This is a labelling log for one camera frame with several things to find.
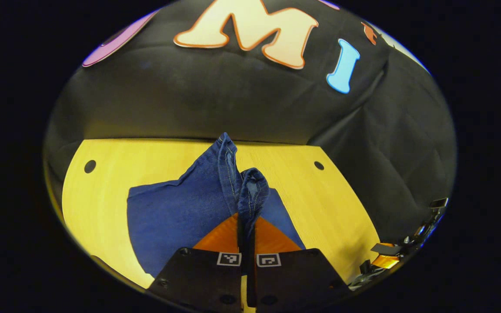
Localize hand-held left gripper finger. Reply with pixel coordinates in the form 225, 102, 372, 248
147, 212, 246, 313
246, 216, 352, 313

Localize blue denim jeans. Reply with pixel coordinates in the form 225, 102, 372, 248
127, 133, 307, 278

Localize black backdrop cloth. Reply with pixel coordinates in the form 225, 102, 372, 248
44, 0, 458, 244

